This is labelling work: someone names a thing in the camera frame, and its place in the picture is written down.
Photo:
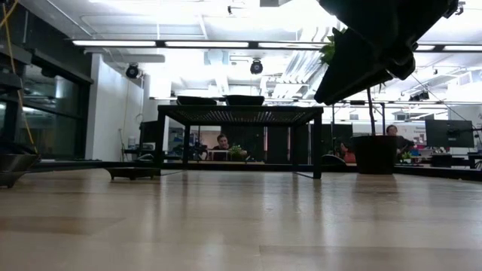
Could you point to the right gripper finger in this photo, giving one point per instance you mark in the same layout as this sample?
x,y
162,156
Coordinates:
x,y
365,22

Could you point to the black wavy square plate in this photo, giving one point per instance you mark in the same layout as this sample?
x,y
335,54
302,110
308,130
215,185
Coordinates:
x,y
244,100
350,75

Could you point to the black leaf-shaped plate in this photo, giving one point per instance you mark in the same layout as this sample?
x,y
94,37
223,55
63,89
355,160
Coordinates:
x,y
196,101

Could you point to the black ceiling spotlight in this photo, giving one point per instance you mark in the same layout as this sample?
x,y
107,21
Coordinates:
x,y
256,67
132,70

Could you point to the dark computer monitor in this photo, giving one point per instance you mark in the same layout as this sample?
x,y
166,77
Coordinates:
x,y
448,133

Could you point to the potted green plant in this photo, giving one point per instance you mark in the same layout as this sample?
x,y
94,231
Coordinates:
x,y
374,154

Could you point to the black perforated metal stand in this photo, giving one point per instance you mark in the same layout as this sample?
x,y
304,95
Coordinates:
x,y
241,114

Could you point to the linear ceiling light bar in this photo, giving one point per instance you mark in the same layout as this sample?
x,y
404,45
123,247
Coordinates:
x,y
203,44

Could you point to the small green desk plant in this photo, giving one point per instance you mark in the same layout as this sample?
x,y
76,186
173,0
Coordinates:
x,y
236,151

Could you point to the small black square plate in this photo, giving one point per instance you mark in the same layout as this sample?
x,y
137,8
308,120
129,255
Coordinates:
x,y
15,163
132,173

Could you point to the black table frame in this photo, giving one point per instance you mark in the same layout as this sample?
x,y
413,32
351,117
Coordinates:
x,y
444,174

